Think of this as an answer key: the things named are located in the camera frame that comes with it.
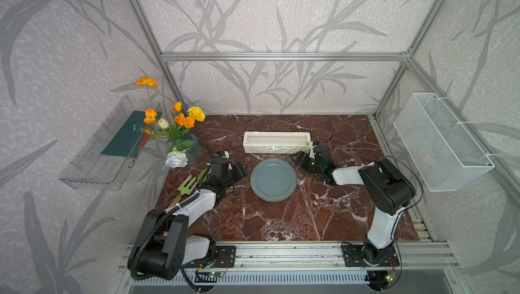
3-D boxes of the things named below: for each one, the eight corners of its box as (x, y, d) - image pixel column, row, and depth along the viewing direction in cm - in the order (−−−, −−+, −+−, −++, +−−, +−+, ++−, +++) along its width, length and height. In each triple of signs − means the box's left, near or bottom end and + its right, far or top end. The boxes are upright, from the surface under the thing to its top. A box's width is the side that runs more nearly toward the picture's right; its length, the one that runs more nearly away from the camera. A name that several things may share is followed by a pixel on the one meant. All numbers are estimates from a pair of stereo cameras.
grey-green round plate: (249, 201, 89) (248, 199, 88) (252, 161, 103) (252, 158, 101) (297, 201, 89) (298, 199, 88) (294, 161, 103) (294, 158, 101)
